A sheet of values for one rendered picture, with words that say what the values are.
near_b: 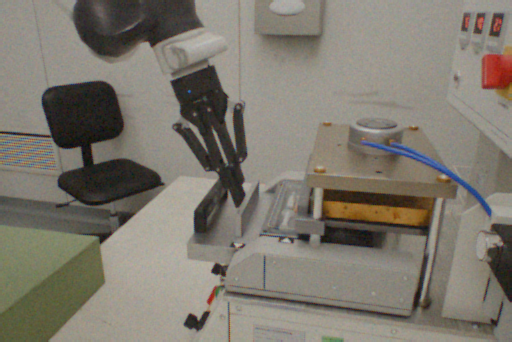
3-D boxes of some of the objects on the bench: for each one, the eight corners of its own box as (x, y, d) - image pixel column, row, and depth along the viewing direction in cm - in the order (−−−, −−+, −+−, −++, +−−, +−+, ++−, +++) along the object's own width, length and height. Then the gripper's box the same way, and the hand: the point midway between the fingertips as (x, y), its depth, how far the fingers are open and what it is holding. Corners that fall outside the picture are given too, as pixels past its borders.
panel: (227, 267, 97) (262, 204, 89) (181, 369, 69) (226, 289, 62) (220, 263, 97) (254, 199, 89) (170, 363, 70) (214, 283, 62)
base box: (479, 296, 88) (497, 222, 82) (566, 479, 54) (608, 376, 48) (230, 264, 99) (229, 197, 92) (169, 399, 65) (161, 307, 58)
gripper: (234, 54, 68) (280, 187, 74) (165, 80, 72) (214, 203, 79) (221, 60, 61) (273, 204, 68) (145, 87, 65) (201, 221, 72)
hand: (235, 186), depth 72 cm, fingers closed, pressing on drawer
